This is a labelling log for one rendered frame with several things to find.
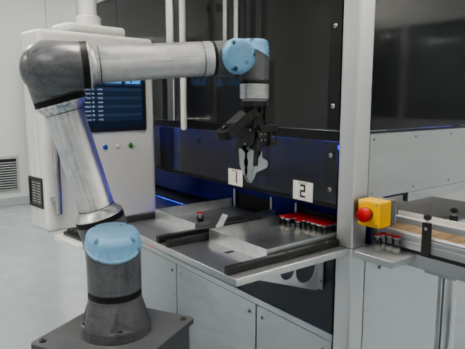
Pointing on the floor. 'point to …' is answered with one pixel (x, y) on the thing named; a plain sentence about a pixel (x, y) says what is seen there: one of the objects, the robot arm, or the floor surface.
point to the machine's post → (353, 168)
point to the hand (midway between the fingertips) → (247, 178)
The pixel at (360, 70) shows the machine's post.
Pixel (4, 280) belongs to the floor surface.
